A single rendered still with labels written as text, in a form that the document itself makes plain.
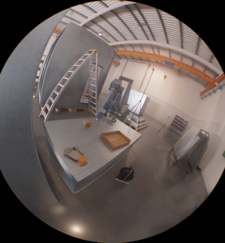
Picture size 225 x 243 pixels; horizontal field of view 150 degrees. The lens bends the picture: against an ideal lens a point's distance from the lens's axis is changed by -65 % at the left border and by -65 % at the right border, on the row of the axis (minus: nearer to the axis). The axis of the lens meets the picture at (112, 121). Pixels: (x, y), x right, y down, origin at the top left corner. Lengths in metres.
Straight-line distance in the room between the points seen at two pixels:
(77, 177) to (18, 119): 0.62
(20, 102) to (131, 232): 1.64
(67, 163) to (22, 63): 0.77
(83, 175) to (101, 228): 0.89
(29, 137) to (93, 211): 1.22
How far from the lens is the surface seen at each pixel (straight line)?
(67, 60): 3.17
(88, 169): 0.83
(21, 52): 0.27
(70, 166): 0.82
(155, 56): 10.44
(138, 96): 8.43
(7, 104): 0.29
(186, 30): 8.23
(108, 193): 1.51
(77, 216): 1.34
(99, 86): 3.99
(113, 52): 4.32
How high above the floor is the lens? 1.33
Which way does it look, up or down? 20 degrees down
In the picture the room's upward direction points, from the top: 23 degrees clockwise
